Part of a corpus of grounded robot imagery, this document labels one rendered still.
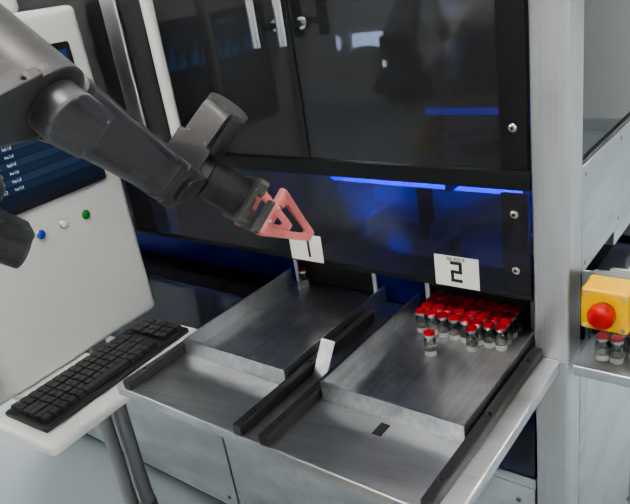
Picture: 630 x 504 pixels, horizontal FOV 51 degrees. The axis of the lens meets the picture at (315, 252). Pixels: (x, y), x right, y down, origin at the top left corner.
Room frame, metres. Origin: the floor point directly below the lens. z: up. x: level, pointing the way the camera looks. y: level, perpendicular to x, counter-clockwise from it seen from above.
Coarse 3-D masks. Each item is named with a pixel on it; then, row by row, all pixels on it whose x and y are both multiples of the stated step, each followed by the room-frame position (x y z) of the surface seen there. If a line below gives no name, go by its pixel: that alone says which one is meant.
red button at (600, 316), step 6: (594, 306) 0.88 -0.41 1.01; (600, 306) 0.87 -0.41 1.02; (606, 306) 0.87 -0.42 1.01; (588, 312) 0.88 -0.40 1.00; (594, 312) 0.87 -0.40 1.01; (600, 312) 0.86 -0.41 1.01; (606, 312) 0.86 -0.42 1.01; (612, 312) 0.86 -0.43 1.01; (588, 318) 0.87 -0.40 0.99; (594, 318) 0.87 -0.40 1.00; (600, 318) 0.86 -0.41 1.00; (606, 318) 0.86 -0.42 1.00; (612, 318) 0.85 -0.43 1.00; (594, 324) 0.87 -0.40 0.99; (600, 324) 0.86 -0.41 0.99; (606, 324) 0.85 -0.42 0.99; (612, 324) 0.85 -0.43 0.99
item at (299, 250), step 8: (296, 240) 1.28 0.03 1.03; (312, 240) 1.26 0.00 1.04; (320, 240) 1.24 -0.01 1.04; (296, 248) 1.29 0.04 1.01; (304, 248) 1.27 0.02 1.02; (312, 248) 1.26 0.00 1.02; (320, 248) 1.25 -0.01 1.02; (296, 256) 1.29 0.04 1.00; (304, 256) 1.28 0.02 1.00; (312, 256) 1.26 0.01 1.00; (320, 256) 1.25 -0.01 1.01
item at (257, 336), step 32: (288, 288) 1.38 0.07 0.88; (320, 288) 1.35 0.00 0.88; (384, 288) 1.25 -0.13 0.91; (224, 320) 1.24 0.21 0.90; (256, 320) 1.25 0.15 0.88; (288, 320) 1.23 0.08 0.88; (320, 320) 1.20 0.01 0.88; (352, 320) 1.15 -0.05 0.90; (192, 352) 1.15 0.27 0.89; (224, 352) 1.08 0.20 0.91; (256, 352) 1.12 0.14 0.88; (288, 352) 1.10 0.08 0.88
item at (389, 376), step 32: (352, 352) 1.01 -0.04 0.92; (384, 352) 1.05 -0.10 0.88; (416, 352) 1.03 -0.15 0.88; (448, 352) 1.01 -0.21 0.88; (480, 352) 1.00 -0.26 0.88; (512, 352) 0.98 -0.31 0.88; (320, 384) 0.94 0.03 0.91; (352, 384) 0.96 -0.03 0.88; (384, 384) 0.95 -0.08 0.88; (416, 384) 0.93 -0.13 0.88; (448, 384) 0.92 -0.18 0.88; (480, 384) 0.90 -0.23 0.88; (384, 416) 0.86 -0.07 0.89; (416, 416) 0.82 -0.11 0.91; (448, 416) 0.84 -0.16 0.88; (480, 416) 0.81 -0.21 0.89
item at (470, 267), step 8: (440, 256) 1.07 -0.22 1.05; (448, 256) 1.06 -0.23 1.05; (440, 264) 1.07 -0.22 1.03; (448, 264) 1.06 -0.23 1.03; (464, 264) 1.04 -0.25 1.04; (472, 264) 1.03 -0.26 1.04; (440, 272) 1.07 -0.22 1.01; (448, 272) 1.06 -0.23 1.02; (464, 272) 1.04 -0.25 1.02; (472, 272) 1.03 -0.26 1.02; (440, 280) 1.07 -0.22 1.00; (448, 280) 1.06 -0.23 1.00; (464, 280) 1.04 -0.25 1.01; (472, 280) 1.03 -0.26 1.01; (472, 288) 1.03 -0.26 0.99
